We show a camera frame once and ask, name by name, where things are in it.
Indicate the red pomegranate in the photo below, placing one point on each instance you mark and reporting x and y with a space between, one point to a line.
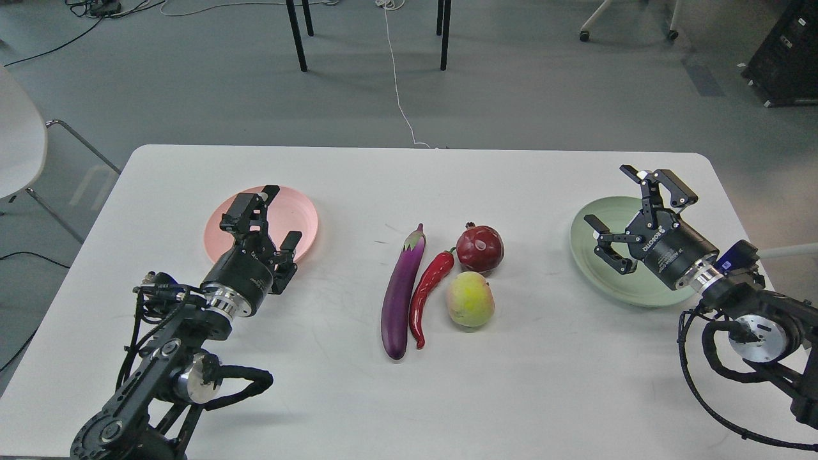
480 248

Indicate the pink plate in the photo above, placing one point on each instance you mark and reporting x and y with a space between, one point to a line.
290 210

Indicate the white chair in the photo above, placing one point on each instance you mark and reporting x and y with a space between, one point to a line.
25 143

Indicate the white rolling chair base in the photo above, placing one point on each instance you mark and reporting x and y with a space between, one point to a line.
672 30

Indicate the black table leg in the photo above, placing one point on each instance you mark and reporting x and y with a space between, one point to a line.
294 26
308 17
439 17
445 35

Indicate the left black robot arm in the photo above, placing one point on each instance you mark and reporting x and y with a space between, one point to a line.
168 378

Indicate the red chili pepper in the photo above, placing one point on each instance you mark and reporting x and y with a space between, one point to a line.
440 266

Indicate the green plate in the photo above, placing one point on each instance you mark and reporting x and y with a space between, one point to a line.
640 288

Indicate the black equipment case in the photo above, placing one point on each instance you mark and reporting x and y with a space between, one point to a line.
783 70

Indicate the yellow green peach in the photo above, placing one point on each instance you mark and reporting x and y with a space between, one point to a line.
469 300

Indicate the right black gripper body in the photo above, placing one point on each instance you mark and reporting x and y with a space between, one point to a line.
670 247

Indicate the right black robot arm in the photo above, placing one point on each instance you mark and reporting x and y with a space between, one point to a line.
748 329

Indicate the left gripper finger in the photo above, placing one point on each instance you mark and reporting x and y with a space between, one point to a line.
287 248
248 214

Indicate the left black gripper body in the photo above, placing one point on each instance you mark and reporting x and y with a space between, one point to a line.
239 282

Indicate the purple eggplant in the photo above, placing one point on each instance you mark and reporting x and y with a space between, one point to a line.
398 296

